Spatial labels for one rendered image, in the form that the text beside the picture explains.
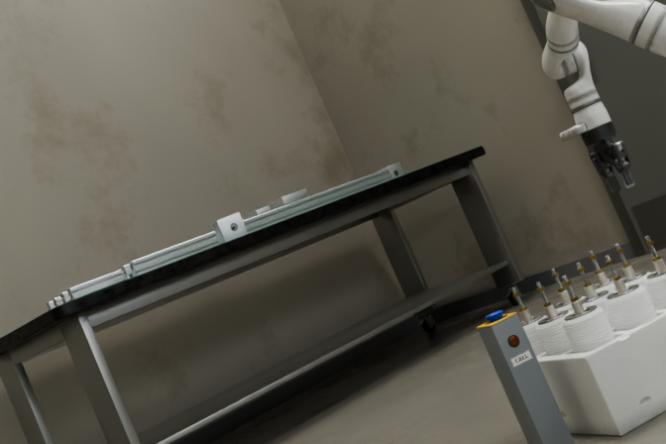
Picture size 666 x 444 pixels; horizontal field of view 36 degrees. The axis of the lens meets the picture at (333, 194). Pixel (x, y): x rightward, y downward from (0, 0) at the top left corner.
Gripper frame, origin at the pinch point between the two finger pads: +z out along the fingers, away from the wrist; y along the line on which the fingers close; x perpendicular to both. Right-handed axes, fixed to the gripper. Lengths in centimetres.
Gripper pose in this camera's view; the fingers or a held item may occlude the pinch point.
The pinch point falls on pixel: (621, 183)
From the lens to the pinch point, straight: 242.1
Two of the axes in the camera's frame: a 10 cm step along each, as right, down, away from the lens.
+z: 4.0, 9.2, -0.6
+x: -9.0, 3.8, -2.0
